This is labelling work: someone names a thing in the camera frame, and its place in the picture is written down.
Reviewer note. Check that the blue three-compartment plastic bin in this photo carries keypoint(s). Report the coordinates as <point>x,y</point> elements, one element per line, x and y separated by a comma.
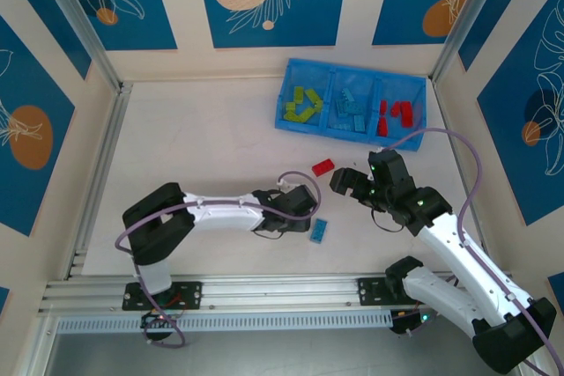
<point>352,76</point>

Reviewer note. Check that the black controller board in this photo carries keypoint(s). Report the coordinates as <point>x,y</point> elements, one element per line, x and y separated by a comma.
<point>154,319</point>
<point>405,324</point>

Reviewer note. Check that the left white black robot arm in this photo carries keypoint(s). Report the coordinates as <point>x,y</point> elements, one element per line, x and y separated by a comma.
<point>220,217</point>

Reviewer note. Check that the aluminium frame post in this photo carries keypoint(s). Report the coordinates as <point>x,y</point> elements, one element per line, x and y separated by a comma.
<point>75,10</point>
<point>467,15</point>

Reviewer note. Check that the long red lego brick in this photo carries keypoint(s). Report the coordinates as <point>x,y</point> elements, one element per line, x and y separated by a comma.
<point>382,127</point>
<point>323,167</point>

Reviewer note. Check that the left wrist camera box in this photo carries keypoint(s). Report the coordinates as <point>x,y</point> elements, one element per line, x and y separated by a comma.
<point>284,182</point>

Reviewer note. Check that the small green lego brick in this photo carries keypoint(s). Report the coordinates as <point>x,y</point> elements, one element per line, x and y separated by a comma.
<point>291,107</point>

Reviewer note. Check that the long green lego brick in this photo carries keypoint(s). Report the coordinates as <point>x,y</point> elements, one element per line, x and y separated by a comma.
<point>295,116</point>
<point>313,96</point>
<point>315,106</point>

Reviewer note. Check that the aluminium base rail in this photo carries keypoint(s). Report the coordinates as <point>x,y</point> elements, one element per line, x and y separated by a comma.
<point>282,292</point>

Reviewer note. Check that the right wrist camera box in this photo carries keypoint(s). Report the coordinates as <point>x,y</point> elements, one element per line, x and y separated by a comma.
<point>379,149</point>

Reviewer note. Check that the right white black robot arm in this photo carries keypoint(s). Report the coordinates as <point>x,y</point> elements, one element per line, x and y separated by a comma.
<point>445,257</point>

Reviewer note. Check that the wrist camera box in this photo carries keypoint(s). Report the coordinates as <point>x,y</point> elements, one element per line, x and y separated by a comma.
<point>379,149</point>
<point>284,182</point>

